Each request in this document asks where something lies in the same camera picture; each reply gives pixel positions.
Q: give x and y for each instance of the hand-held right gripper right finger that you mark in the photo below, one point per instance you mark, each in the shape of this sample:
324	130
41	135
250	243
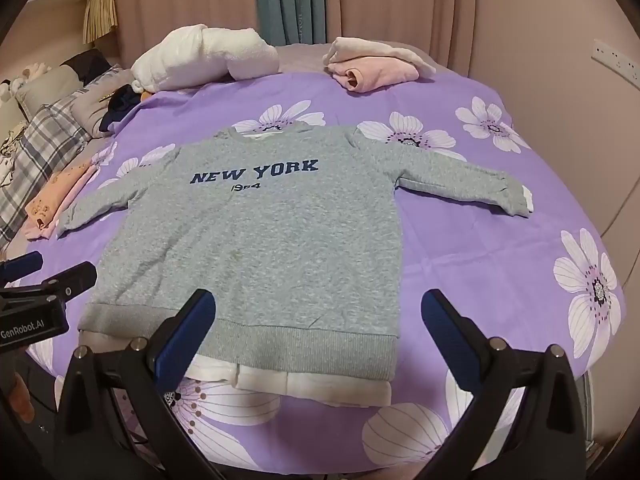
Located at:
445	340

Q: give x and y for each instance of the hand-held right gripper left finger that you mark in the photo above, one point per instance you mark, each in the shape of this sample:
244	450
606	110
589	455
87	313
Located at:
185	340

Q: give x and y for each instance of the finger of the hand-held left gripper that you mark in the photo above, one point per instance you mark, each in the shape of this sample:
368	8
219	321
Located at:
75	276
22	264

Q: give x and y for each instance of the grey fleece shorts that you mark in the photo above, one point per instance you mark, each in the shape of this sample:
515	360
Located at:
260	240

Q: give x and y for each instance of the orange pink folded garment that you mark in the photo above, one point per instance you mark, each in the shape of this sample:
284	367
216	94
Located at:
55	195

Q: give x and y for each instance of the purple floral bedsheet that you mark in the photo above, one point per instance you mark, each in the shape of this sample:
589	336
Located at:
475	240

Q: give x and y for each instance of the floral print cloth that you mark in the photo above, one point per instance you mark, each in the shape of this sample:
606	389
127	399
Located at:
10	155

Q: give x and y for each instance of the plaid grey blanket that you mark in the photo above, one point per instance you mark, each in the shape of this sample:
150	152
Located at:
50	135

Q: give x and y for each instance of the navy cloth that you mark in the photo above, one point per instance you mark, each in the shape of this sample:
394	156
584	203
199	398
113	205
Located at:
117	107

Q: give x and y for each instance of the grey pillow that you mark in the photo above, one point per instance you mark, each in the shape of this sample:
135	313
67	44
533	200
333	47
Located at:
45	90

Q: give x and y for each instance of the plush toy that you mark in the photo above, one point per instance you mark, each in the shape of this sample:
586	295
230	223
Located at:
30	71

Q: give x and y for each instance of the dark cloth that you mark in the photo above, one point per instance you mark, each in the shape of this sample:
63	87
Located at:
87	62

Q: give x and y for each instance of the white plush blanket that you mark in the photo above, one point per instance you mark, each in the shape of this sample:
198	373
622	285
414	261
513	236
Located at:
210	55

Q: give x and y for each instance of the beige tasselled cloth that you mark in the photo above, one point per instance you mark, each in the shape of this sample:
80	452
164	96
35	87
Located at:
100	12

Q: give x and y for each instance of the cream folded garment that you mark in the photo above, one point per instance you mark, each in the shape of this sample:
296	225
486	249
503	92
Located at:
370	47

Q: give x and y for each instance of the pink curtain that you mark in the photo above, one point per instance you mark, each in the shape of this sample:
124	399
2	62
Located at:
400	0

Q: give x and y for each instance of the teal curtain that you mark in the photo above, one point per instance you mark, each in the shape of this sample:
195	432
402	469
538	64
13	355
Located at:
290	0

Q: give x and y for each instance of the white wall power strip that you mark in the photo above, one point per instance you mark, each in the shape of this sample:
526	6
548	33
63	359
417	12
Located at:
612	57

